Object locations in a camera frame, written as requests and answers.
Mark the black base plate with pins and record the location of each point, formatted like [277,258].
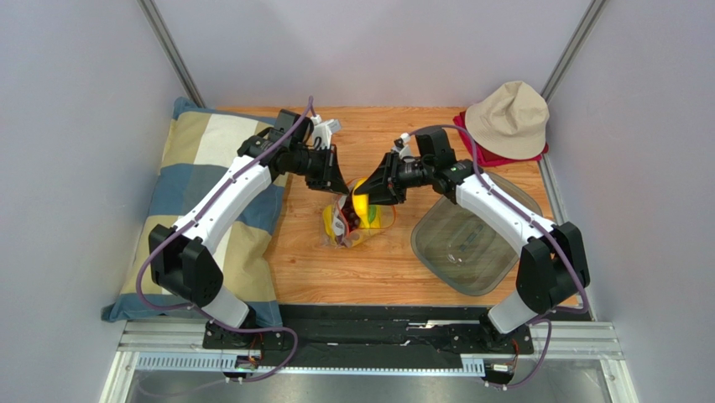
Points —
[373,337]

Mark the left aluminium corner post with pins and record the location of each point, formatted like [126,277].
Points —
[162,33]

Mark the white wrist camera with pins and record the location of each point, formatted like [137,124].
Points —
[402,147]
[323,131]

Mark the clear orange zip top bag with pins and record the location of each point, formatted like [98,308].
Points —
[360,235]

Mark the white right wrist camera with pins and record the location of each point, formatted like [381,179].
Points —
[402,147]

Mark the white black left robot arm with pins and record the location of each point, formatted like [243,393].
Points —
[189,258]

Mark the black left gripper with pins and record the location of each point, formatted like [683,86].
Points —
[330,176]

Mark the aluminium corner post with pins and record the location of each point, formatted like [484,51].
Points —
[162,33]
[576,42]

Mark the yellow banana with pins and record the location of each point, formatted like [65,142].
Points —
[360,203]

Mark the right aluminium corner post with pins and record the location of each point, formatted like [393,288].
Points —
[576,42]

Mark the yellow lemon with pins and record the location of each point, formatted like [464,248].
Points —
[332,224]

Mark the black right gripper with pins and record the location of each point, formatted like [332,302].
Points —
[394,177]

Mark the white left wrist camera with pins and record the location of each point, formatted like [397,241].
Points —
[323,131]

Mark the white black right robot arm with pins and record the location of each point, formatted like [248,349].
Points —
[552,259]

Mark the yellow pear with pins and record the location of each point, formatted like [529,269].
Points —
[375,215]

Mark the grey plastic fruit tray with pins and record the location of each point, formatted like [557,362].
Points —
[461,249]

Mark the checked blue beige pillow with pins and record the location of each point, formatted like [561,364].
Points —
[201,145]

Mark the beige bucket hat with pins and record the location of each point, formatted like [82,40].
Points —
[510,122]

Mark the aluminium front rail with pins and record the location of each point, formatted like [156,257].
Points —
[588,354]

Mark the red cloth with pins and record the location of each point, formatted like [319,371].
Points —
[486,158]

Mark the purple grape bunch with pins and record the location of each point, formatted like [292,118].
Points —
[346,212]

